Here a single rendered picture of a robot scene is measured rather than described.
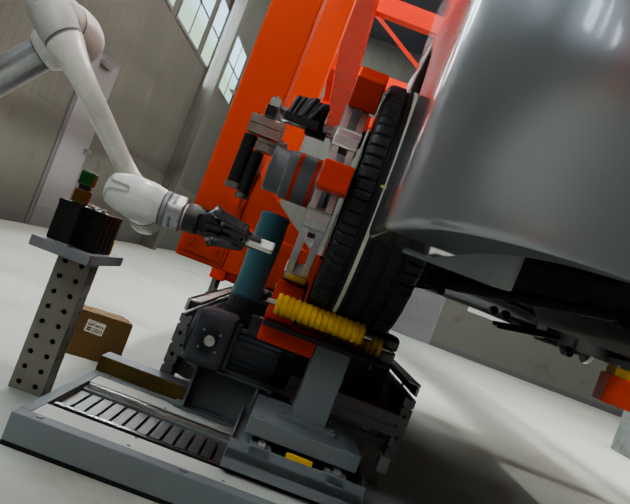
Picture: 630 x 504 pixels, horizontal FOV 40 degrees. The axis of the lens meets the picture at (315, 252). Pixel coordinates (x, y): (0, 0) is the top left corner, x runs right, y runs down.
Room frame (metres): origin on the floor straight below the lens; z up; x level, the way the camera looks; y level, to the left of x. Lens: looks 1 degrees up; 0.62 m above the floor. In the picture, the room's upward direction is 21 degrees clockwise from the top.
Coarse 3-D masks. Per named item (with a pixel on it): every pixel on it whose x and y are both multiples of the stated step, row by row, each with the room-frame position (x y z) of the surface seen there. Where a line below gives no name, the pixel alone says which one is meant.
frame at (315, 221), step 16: (352, 112) 2.23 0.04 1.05; (336, 144) 2.10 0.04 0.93; (352, 144) 2.11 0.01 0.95; (320, 192) 2.11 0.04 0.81; (320, 208) 2.12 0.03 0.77; (304, 224) 2.12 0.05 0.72; (320, 224) 2.11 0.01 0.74; (304, 240) 2.55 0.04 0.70; (320, 240) 2.14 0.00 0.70; (288, 272) 2.25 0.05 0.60; (304, 272) 2.23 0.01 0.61
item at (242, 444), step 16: (240, 416) 2.43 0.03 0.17; (240, 432) 2.33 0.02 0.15; (240, 448) 2.13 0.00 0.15; (256, 448) 2.13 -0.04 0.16; (272, 448) 2.28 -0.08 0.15; (224, 464) 2.13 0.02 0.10; (240, 464) 2.13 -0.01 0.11; (256, 464) 2.13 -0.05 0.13; (272, 464) 2.13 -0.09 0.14; (288, 464) 2.13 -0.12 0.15; (304, 464) 2.13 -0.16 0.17; (320, 464) 2.31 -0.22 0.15; (272, 480) 2.13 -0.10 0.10; (288, 480) 2.13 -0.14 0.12; (304, 480) 2.13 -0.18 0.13; (320, 480) 2.13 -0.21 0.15; (336, 480) 2.13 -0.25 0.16; (352, 480) 2.26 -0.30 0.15; (304, 496) 2.13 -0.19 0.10; (320, 496) 2.13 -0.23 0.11; (336, 496) 2.13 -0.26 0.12; (352, 496) 2.13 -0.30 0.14
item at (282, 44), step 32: (288, 0) 2.80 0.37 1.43; (320, 0) 2.80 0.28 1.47; (288, 32) 2.80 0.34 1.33; (256, 64) 2.80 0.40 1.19; (288, 64) 2.80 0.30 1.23; (256, 96) 2.80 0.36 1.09; (288, 96) 2.87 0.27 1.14; (224, 128) 2.80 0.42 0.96; (224, 160) 2.80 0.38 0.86; (224, 192) 2.80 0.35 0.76; (192, 256) 2.80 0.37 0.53
